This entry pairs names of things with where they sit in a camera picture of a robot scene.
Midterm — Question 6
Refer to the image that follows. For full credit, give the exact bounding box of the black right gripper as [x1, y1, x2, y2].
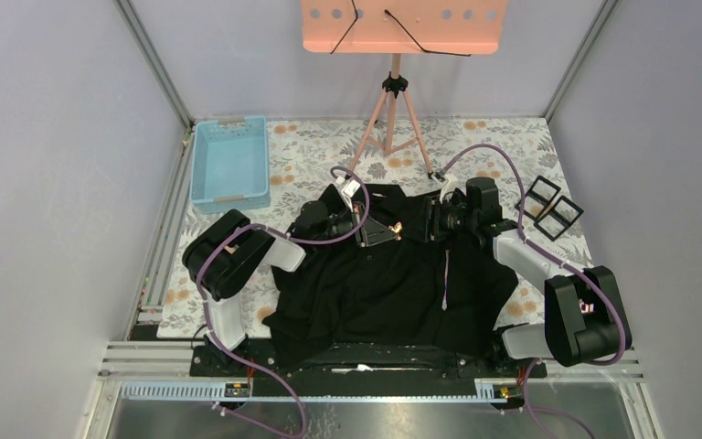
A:
[399, 196, 478, 243]

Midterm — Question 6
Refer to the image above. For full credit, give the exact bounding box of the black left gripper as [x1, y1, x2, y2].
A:
[314, 202, 397, 249]

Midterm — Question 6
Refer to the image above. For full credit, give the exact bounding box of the gold leaf brooch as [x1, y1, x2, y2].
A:
[388, 222, 403, 240]

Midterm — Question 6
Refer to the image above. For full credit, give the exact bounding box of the black shirt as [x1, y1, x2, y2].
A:
[264, 184, 518, 366]

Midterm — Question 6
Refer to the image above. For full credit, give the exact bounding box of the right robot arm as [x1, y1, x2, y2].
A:
[425, 173, 633, 377]

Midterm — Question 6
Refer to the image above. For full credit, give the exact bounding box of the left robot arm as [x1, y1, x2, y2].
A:
[183, 201, 403, 376]

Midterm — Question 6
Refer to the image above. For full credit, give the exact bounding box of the black brooch display tray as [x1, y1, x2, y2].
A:
[515, 176, 584, 241]

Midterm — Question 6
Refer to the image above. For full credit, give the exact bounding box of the floral table mat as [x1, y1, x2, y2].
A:
[156, 118, 592, 338]

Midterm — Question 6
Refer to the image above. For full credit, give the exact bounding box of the light blue plastic basket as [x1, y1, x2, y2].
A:
[189, 116, 271, 215]

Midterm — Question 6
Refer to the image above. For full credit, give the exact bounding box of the pink music stand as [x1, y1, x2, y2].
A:
[300, 0, 508, 180]

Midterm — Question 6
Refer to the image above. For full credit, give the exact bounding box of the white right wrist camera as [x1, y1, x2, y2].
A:
[432, 171, 461, 203]

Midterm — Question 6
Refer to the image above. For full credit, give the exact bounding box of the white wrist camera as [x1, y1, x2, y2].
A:
[335, 175, 361, 210]
[432, 171, 461, 203]

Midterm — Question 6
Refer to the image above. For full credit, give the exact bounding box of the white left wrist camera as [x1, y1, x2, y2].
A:
[335, 175, 361, 210]

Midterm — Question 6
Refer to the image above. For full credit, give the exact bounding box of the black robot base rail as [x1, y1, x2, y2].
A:
[189, 338, 548, 402]

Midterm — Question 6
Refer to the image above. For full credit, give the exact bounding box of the aluminium frame rail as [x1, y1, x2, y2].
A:
[113, 0, 194, 129]

